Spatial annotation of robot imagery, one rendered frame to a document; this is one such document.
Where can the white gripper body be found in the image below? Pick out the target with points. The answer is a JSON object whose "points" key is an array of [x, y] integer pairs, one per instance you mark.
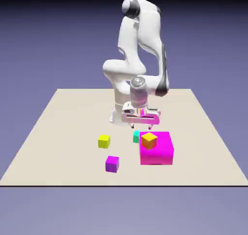
{"points": [[139, 119]]}

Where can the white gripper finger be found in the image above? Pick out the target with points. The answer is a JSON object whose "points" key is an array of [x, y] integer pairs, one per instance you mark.
{"points": [[132, 125], [151, 126]]}

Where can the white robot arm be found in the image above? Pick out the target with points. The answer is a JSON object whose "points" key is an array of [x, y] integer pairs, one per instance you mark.
{"points": [[131, 45]]}

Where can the small teal cube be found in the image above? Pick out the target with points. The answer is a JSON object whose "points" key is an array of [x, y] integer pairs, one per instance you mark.
{"points": [[136, 136]]}

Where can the small orange cube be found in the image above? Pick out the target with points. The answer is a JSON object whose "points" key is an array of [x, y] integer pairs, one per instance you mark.
{"points": [[148, 141]]}

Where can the small yellow cube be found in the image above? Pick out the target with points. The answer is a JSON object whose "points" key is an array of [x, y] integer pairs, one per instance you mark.
{"points": [[104, 141]]}

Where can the small purple cube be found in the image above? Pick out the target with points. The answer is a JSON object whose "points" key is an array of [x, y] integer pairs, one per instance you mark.
{"points": [[112, 164]]}

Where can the large magenta box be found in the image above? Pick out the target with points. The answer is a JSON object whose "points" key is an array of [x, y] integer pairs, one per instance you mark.
{"points": [[157, 151]]}

